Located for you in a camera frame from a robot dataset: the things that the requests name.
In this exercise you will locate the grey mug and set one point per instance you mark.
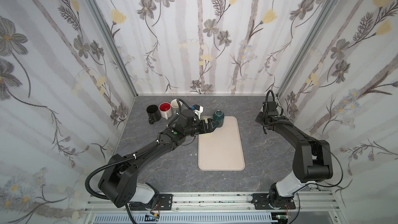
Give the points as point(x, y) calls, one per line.
point(175, 104)

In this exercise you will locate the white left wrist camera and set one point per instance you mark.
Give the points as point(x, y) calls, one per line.
point(198, 110)

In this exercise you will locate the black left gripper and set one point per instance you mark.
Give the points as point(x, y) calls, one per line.
point(206, 126)

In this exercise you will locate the white cream mug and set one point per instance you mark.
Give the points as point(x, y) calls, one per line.
point(166, 110)

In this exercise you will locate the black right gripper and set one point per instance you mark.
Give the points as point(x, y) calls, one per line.
point(261, 118)

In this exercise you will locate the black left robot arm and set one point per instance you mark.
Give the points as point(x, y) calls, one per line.
point(117, 181)

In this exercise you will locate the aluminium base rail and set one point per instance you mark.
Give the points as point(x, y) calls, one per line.
point(309, 207)

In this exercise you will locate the beige rectangular tray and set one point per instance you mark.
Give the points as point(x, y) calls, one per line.
point(221, 150)

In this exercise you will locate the light green mug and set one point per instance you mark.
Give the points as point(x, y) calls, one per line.
point(205, 134)

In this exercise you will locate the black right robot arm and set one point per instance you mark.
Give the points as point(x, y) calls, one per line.
point(312, 161)

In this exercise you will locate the dark green mug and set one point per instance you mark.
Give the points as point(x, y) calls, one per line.
point(219, 116)

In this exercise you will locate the black mug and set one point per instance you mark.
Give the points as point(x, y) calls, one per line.
point(153, 113)

